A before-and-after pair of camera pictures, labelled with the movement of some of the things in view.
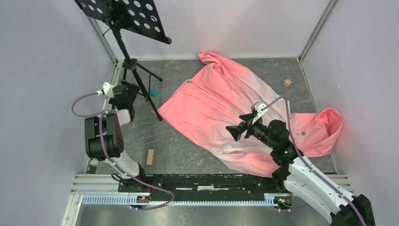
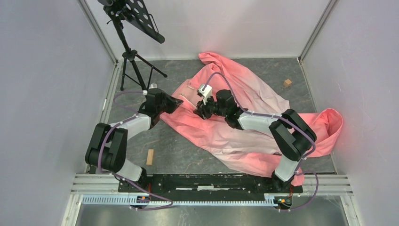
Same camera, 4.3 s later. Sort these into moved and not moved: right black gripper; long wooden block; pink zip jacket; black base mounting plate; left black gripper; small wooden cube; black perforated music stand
Moved: left black gripper; right black gripper; black perforated music stand
Not moved: pink zip jacket; black base mounting plate; long wooden block; small wooden cube
